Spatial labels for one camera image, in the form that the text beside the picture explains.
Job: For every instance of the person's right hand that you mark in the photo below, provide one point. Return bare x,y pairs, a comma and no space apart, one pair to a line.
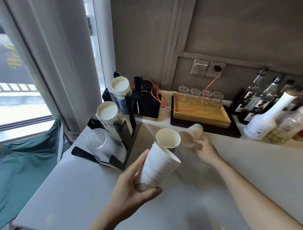
208,151

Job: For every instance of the person's left hand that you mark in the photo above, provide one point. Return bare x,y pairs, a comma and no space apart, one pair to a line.
125,189

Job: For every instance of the person's right thumb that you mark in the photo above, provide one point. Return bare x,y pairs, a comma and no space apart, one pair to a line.
197,141

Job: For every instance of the person's left thumb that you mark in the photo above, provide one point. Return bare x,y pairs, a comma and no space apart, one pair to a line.
151,192

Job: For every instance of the small white paper cup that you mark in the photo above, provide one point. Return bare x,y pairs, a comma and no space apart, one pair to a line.
189,135

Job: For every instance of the tall white printed paper cup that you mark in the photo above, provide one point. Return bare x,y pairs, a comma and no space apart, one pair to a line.
158,168

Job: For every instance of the person's right forearm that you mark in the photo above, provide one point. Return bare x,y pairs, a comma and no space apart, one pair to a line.
251,196

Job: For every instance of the person's left forearm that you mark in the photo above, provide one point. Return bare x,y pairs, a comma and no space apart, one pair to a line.
106,222

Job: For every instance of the black tray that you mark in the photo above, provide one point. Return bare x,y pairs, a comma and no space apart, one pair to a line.
220,131

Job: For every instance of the wooden tray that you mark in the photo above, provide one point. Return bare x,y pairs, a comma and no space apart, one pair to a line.
201,115

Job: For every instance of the black cup holder rack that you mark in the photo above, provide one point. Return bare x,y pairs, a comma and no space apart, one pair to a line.
129,144

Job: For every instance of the black tablet device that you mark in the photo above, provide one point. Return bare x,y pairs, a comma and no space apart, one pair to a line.
150,104

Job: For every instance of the stack of clear plastic cups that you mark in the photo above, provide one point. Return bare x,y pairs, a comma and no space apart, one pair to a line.
104,144

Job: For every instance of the white bottle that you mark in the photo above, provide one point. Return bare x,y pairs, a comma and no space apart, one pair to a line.
265,120

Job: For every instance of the black plug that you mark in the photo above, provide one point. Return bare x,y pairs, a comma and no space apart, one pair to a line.
217,68

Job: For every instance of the clear syrup bottle with label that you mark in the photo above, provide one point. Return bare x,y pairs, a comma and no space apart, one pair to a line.
262,101

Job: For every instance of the stack of white printed cups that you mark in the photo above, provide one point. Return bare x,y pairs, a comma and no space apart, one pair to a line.
110,116

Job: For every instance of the clear plastic jar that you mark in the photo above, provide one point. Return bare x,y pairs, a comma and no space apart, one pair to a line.
284,128

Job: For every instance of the stack of blue printed cups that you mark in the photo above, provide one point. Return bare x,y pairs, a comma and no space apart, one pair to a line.
122,91

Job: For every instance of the green fabric chair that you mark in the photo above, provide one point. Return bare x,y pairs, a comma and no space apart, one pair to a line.
23,170

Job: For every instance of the white curtain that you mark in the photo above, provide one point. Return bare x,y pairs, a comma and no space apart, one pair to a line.
59,64

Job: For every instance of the grey wall switch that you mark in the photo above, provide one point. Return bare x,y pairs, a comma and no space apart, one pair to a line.
200,67

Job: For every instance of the grey wall socket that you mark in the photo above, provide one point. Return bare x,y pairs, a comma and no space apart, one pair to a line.
215,69

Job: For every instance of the dark window frame rail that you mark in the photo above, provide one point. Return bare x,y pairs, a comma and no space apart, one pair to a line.
26,122

